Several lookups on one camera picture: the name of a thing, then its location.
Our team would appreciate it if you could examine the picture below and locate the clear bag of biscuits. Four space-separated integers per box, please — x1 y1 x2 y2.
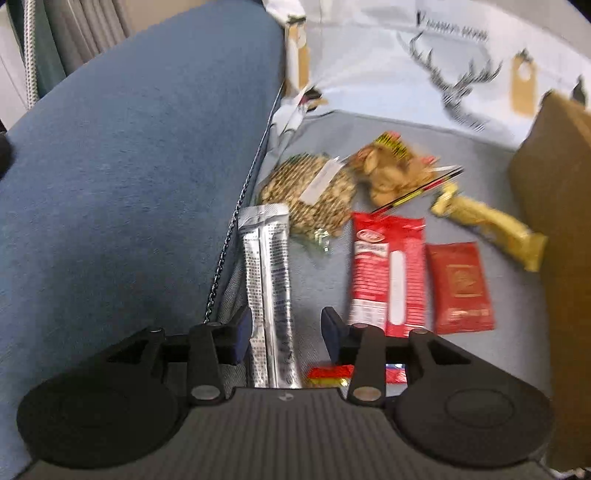
348 131 464 212

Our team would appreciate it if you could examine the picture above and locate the long red spicy strip packet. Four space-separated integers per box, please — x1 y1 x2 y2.
349 212 426 338

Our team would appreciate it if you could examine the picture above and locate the red blue white packet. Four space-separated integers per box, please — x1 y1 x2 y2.
386 364 407 384

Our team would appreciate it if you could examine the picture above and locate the yellow snack bar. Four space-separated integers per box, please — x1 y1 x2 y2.
431 182 548 273

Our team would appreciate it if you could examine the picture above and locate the silver foil stick packet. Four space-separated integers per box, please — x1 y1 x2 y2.
238 204 301 389

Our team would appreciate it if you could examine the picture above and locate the red square candy packet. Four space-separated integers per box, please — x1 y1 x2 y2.
426 242 495 335

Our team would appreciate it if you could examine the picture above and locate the red-ended nut candy bar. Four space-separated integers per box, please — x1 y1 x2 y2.
307 365 355 388

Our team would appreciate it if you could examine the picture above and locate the brown cardboard box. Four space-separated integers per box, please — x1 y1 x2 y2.
509 91 591 470

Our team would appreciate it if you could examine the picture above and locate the round seed cracker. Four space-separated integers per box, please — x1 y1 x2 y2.
259 153 356 252

